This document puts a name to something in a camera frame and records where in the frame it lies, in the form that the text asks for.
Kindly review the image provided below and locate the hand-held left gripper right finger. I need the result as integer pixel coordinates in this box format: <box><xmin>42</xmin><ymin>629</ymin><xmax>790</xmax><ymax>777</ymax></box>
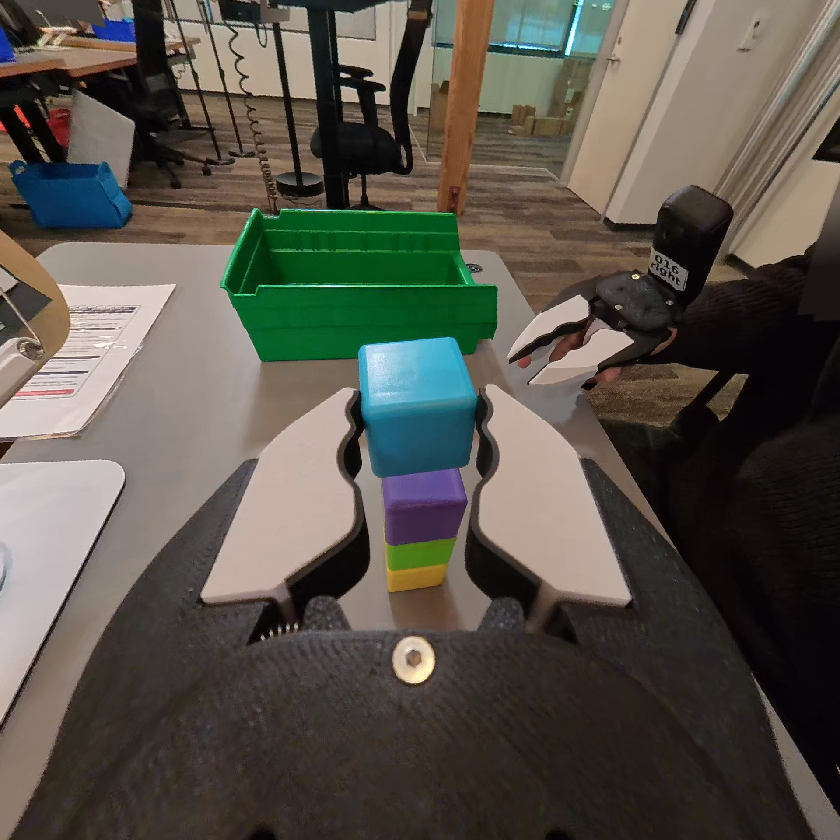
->
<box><xmin>463</xmin><ymin>384</ymin><xmax>634</xmax><ymax>631</ymax></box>

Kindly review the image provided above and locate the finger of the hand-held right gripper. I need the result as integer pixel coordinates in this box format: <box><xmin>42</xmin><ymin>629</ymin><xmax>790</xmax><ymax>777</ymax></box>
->
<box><xmin>527</xmin><ymin>325</ymin><xmax>636</xmax><ymax>387</ymax></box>
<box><xmin>507</xmin><ymin>294</ymin><xmax>593</xmax><ymax>366</ymax></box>

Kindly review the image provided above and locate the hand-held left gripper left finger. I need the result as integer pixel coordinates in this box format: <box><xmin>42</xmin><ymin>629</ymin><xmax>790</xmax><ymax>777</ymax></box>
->
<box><xmin>199</xmin><ymin>386</ymin><xmax>366</xmax><ymax>626</ymax></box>

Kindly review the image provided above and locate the purple cube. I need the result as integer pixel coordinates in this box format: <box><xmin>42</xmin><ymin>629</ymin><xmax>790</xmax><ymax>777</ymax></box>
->
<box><xmin>382</xmin><ymin>468</ymin><xmax>469</xmax><ymax>547</ymax></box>

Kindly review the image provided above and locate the lime green cube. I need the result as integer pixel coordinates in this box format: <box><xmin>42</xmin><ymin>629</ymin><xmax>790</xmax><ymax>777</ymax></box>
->
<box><xmin>385</xmin><ymin>537</ymin><xmax>458</xmax><ymax>572</ymax></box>

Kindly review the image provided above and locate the yellow cube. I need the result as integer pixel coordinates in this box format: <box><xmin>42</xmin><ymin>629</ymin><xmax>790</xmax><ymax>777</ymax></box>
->
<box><xmin>387</xmin><ymin>563</ymin><xmax>450</xmax><ymax>593</ymax></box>

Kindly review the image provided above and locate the blue cube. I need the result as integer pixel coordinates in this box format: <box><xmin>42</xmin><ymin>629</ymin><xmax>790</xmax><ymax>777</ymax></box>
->
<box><xmin>357</xmin><ymin>336</ymin><xmax>478</xmax><ymax>479</ymax></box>

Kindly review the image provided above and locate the green plastic bin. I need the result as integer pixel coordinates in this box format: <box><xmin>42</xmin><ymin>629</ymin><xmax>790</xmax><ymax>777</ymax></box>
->
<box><xmin>220</xmin><ymin>209</ymin><xmax>498</xmax><ymax>363</ymax></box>

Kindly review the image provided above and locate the person's right forearm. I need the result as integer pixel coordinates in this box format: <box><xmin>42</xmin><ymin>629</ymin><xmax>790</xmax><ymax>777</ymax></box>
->
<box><xmin>646</xmin><ymin>252</ymin><xmax>818</xmax><ymax>371</ymax></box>

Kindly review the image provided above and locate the grey desk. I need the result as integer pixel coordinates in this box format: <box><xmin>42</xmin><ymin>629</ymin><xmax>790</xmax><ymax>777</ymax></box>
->
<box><xmin>0</xmin><ymin>241</ymin><xmax>840</xmax><ymax>840</ymax></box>

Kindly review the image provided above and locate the black desk leg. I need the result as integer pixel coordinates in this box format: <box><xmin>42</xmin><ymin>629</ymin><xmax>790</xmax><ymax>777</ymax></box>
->
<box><xmin>305</xmin><ymin>0</ymin><xmax>350</xmax><ymax>211</ymax></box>

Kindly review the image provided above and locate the person's right hand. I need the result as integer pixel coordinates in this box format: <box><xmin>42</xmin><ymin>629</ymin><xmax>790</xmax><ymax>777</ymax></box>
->
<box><xmin>514</xmin><ymin>327</ymin><xmax>622</xmax><ymax>389</ymax></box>

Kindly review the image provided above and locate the person's black sweater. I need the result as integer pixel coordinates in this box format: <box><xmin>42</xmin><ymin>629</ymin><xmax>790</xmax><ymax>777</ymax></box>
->
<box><xmin>600</xmin><ymin>367</ymin><xmax>840</xmax><ymax>798</ymax></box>

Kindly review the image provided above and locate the wooden pillar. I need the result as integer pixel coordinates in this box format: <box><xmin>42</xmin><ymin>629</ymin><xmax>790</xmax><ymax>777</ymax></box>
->
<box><xmin>438</xmin><ymin>0</ymin><xmax>494</xmax><ymax>217</ymax></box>

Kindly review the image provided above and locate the laminated paper sheet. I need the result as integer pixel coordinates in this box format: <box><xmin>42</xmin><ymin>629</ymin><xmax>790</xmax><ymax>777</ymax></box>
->
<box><xmin>0</xmin><ymin>283</ymin><xmax>177</xmax><ymax>441</ymax></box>

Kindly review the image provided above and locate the black office chair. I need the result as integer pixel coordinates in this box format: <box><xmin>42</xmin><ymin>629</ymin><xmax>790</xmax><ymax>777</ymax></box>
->
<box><xmin>308</xmin><ymin>64</ymin><xmax>411</xmax><ymax>207</ymax></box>

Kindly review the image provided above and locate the blue plastic bin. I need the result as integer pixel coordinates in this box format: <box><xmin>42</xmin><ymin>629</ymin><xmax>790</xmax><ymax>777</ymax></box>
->
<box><xmin>10</xmin><ymin>161</ymin><xmax>133</xmax><ymax>229</ymax></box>

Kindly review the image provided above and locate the coiled black cable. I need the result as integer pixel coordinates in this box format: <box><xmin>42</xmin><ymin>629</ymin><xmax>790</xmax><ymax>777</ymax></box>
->
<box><xmin>226</xmin><ymin>26</ymin><xmax>278</xmax><ymax>212</ymax></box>

